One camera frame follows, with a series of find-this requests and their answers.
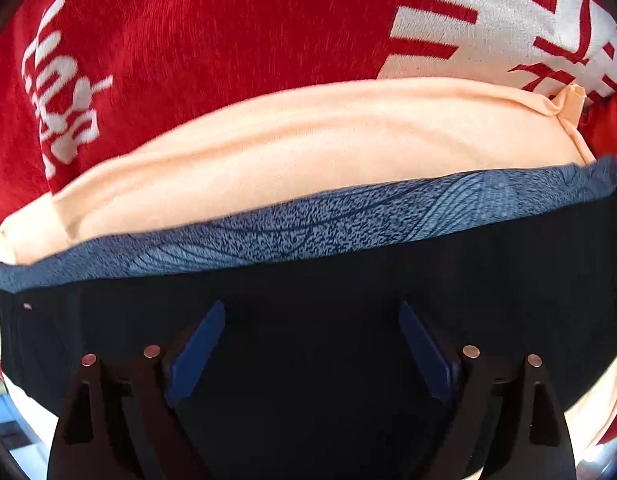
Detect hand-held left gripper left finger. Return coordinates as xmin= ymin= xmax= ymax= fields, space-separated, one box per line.
xmin=48 ymin=300 xmax=226 ymax=480

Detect cream cloth mat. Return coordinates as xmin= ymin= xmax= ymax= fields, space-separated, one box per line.
xmin=0 ymin=79 xmax=617 ymax=461

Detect red printed blanket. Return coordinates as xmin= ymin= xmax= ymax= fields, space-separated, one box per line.
xmin=0 ymin=0 xmax=617 ymax=396

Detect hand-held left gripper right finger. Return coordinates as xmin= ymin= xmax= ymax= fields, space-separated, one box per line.
xmin=399 ymin=301 xmax=577 ymax=480

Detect black pants with blue waistband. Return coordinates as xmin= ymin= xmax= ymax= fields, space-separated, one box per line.
xmin=0 ymin=155 xmax=617 ymax=480

